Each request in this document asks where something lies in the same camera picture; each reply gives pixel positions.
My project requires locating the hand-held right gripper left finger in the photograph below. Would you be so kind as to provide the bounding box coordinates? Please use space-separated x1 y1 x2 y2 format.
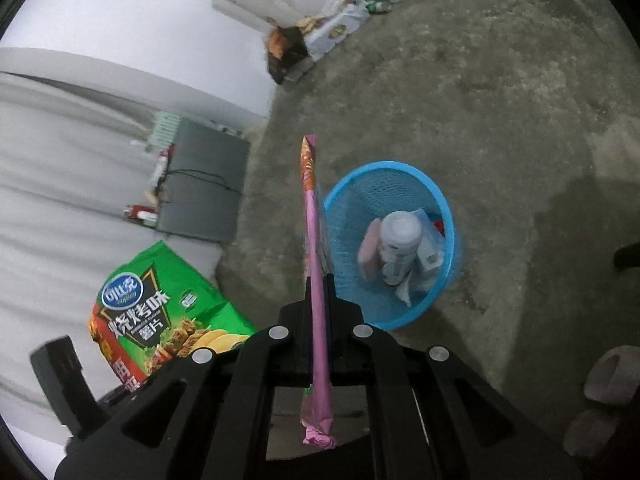
54 274 313 480

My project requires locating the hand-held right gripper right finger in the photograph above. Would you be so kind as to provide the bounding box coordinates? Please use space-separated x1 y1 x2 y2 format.
325 274 582 480

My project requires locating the pink snack bag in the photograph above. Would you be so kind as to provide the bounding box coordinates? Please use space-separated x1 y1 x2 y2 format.
299 134 337 450

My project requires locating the white paper tissue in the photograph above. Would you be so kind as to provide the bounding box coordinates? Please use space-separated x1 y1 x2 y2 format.
395 270 418 307

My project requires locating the cream paper cup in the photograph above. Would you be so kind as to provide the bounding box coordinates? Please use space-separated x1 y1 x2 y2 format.
357 219 385 281

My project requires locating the white strawberry print bottle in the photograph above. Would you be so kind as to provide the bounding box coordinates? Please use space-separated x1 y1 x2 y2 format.
378 211 423 286

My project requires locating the blue white carton box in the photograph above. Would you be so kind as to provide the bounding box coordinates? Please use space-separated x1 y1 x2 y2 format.
415 210 447 293

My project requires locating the green potato chip bag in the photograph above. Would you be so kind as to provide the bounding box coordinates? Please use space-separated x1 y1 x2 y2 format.
89 240 258 396

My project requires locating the blue plastic wastebasket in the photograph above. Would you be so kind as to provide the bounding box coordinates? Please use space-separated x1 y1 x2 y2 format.
322 161 463 332

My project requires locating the grey cabinet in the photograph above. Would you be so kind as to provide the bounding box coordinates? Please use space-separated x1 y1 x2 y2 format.
155 117 252 246

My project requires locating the grey curtain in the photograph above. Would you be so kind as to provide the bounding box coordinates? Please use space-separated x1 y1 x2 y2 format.
0 72 273 443

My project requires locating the pale green box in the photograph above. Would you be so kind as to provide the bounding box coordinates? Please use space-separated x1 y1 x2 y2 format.
149 112 182 150

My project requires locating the dark orange printed box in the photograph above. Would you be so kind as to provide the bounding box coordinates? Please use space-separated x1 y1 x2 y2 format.
265 25 315 86

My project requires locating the dark object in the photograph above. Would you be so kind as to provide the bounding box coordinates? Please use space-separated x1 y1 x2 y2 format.
612 242 640 272

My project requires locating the white green printed bag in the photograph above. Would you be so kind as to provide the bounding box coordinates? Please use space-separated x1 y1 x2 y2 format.
299 0 372 62

